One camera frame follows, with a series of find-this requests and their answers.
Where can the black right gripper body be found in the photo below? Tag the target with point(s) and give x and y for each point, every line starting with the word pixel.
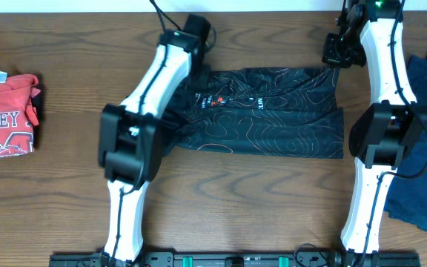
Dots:
pixel 345 51

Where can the black cycling jersey orange lines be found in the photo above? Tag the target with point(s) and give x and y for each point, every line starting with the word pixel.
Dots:
pixel 269 111

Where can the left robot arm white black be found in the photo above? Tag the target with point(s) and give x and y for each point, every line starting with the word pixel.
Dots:
pixel 130 140

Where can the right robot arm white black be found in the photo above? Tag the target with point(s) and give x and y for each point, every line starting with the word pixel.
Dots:
pixel 371 35

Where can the red folded printed t-shirt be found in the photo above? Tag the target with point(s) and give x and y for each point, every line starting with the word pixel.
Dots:
pixel 18 115

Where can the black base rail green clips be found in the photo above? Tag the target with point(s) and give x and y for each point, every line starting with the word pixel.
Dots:
pixel 302 258

